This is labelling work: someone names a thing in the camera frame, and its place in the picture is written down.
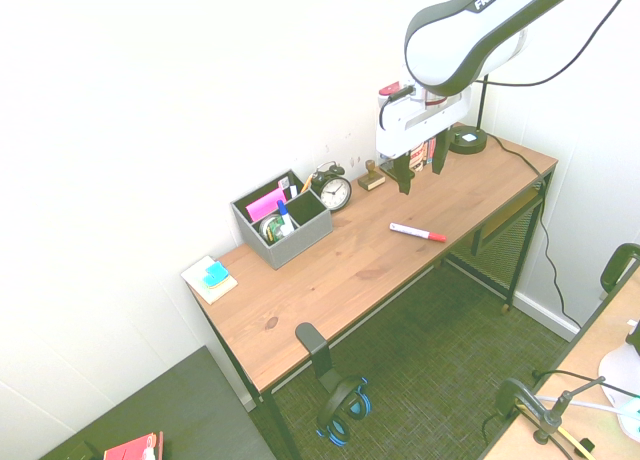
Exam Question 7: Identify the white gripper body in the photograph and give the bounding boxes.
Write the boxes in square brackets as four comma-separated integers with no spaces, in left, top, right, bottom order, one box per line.
[375,81,474,159]

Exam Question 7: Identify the white notepad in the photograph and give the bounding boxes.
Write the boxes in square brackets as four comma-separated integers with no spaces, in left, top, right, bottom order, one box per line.
[180,255,239,306]

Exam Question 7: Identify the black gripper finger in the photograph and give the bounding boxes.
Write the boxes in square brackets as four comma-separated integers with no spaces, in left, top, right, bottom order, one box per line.
[431,128,450,177]
[391,149,417,197]

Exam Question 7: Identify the black desk lamp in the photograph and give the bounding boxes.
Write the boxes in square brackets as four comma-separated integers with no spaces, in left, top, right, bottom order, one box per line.
[447,74,490,156]

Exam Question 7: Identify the row of patterned books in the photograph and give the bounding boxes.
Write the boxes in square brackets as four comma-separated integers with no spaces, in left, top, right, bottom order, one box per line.
[408,135,451,174]

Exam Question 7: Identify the red and white marker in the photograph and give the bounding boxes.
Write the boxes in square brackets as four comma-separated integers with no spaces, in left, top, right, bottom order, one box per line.
[389,222,448,244]

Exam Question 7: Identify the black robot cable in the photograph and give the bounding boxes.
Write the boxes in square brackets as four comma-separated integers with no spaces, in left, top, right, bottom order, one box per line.
[480,0,640,89]

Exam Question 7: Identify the pink sticky note pad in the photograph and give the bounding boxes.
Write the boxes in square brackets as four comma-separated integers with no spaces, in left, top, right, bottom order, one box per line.
[245,186,288,222]

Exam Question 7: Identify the gray camera stand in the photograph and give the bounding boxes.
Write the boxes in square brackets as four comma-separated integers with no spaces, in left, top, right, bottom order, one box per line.
[531,374,607,447]

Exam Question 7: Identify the black low cabinet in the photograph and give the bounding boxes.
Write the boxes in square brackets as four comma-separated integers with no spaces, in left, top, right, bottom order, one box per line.
[37,345,277,460]

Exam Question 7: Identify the blue and yellow sticky pad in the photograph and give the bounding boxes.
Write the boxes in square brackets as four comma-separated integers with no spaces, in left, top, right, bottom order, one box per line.
[200,260,232,289]

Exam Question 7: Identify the black twin-bell alarm clock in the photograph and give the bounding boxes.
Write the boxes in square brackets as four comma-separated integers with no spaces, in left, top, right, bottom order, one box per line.
[311,162,354,213]

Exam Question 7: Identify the black headphone hook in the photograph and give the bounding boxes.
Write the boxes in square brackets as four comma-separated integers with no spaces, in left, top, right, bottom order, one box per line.
[294,322,347,394]

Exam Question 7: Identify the red notebook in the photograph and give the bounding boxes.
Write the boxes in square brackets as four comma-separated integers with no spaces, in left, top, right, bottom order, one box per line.
[101,430,165,460]

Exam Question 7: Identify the wooden rubber stamp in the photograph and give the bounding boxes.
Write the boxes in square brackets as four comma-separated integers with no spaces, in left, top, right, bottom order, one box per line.
[356,159,388,193]

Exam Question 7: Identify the wooden desk with black frame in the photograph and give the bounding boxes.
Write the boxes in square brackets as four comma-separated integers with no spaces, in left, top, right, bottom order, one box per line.
[187,122,559,460]

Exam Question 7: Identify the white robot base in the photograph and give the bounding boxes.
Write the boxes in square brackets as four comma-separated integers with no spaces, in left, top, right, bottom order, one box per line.
[597,318,640,437]

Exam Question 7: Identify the black C-clamp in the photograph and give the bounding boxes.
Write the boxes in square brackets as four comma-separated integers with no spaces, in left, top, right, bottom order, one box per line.
[494,377,542,422]

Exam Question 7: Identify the black lamp power cable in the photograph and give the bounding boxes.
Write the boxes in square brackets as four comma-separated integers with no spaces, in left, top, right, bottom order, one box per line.
[485,131,584,331]

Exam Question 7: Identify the black clamp handle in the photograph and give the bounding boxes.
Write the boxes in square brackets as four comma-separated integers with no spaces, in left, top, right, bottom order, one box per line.
[599,242,640,294]

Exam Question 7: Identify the blue capped white marker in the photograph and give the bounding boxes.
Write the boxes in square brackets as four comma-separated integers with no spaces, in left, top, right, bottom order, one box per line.
[276,199,296,235]

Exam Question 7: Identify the black and blue headphones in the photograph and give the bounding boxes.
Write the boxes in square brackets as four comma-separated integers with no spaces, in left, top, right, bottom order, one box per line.
[314,374,373,448]

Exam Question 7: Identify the gray desk organizer box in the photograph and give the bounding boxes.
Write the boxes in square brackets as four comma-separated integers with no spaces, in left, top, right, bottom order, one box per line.
[230,168,334,271]

